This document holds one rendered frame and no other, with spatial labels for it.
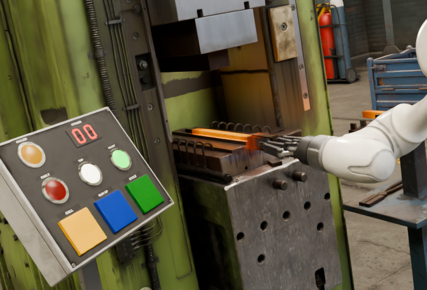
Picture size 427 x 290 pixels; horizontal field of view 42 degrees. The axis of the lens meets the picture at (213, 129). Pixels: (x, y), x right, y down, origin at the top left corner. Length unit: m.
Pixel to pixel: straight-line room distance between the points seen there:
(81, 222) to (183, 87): 1.01
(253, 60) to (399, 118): 0.69
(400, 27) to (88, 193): 9.66
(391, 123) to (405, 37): 9.22
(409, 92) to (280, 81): 3.59
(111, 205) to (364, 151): 0.56
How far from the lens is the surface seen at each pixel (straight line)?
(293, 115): 1.89
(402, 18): 10.53
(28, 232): 1.10
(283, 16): 1.84
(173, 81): 1.99
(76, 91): 1.48
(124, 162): 1.25
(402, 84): 5.40
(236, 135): 1.64
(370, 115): 1.98
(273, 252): 1.64
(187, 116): 2.03
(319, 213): 1.73
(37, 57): 1.84
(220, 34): 1.53
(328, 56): 8.95
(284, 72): 1.86
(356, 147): 1.27
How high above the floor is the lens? 1.36
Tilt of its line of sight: 11 degrees down
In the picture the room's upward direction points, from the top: 10 degrees counter-clockwise
